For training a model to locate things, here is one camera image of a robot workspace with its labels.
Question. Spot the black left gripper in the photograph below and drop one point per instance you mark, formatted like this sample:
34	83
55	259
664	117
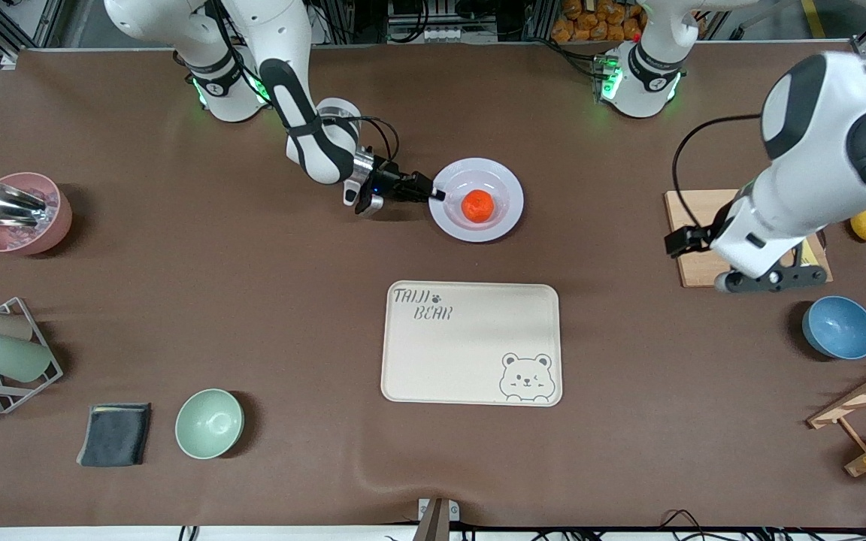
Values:
683	240

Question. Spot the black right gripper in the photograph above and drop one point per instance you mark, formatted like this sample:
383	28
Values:
387	182

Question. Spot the orange fruit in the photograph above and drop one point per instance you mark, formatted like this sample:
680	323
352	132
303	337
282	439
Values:
478	207

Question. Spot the white round plate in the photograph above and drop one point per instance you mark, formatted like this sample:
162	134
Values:
504	188

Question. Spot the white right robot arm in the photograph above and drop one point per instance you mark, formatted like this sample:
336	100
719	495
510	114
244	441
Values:
267	30

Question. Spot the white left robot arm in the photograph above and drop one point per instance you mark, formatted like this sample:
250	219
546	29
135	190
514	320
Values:
801	203

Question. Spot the wooden cutting board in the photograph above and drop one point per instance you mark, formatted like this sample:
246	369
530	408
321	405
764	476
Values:
704	207

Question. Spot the cream bear print tray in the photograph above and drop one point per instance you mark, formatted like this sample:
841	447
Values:
463	353

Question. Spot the white power strip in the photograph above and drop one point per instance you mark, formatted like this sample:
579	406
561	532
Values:
424	34

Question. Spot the blue bowl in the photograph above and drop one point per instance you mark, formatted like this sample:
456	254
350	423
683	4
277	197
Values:
839	327

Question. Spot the wooden drying rack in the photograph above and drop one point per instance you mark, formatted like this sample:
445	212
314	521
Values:
861	398

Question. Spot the mint green bowl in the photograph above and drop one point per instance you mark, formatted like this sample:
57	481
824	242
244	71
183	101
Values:
209	424

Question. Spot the folded dark grey cloth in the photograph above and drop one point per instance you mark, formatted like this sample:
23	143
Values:
113	436

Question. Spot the pink bowl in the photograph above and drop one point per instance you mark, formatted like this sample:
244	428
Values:
19	240

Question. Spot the green plastic cup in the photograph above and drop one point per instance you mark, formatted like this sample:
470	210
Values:
12	358

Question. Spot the metal camera mount clamp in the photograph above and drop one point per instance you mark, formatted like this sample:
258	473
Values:
437	526

